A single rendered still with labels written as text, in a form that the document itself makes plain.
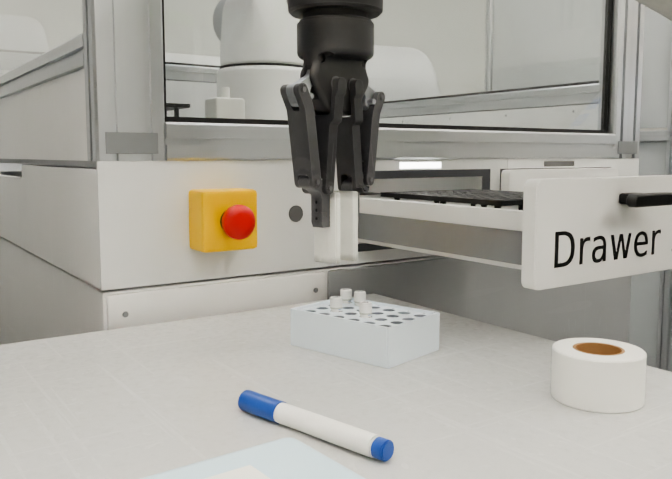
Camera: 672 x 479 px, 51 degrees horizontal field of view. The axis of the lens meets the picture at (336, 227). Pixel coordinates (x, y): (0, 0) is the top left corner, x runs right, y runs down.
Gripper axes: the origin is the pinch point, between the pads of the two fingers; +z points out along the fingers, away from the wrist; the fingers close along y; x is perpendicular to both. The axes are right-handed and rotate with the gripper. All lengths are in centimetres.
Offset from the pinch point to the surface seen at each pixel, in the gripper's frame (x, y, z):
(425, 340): 9.1, -2.7, 10.6
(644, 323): -39, -223, 57
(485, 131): -9.7, -46.9, -10.7
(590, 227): 17.9, -19.9, 0.4
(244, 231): -14.4, -0.6, 1.5
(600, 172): -1, -73, -4
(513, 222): 11.9, -14.6, -0.1
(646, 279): -39, -223, 40
